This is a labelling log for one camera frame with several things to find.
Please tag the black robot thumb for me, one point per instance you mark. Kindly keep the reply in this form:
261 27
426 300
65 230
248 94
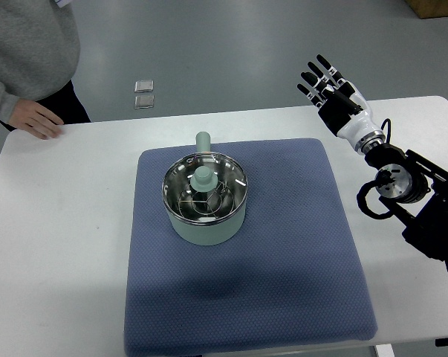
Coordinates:
345 104

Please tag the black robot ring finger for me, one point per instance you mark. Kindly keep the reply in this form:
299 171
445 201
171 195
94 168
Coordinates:
322 94

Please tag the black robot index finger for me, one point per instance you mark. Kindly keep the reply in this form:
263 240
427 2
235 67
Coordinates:
330 71

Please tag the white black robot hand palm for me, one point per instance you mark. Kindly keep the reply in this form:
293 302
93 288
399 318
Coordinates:
359 130

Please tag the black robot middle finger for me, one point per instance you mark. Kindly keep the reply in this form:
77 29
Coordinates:
317 79

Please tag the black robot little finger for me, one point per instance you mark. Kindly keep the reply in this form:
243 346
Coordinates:
313 98

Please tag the glass lid with green knob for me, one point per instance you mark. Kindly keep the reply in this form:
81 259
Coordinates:
203 170

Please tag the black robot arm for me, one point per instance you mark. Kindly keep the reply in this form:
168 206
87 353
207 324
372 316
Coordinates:
406 187

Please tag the person's bare hand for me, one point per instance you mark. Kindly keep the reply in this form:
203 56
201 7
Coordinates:
32 117

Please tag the brown cardboard box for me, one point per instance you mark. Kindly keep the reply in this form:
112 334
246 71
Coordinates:
429 9

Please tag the blue fabric mat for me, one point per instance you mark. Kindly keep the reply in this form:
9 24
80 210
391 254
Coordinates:
290 276

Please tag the upper metal floor plate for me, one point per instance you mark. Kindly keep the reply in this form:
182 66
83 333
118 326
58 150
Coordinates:
142 86

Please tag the person's grey sweater torso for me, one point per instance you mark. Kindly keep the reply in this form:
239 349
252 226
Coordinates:
39 47

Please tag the green pot with handle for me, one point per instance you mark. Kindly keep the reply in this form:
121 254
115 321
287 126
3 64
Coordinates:
207 235

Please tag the wire steamer rack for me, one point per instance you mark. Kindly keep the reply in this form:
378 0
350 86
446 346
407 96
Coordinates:
217 203

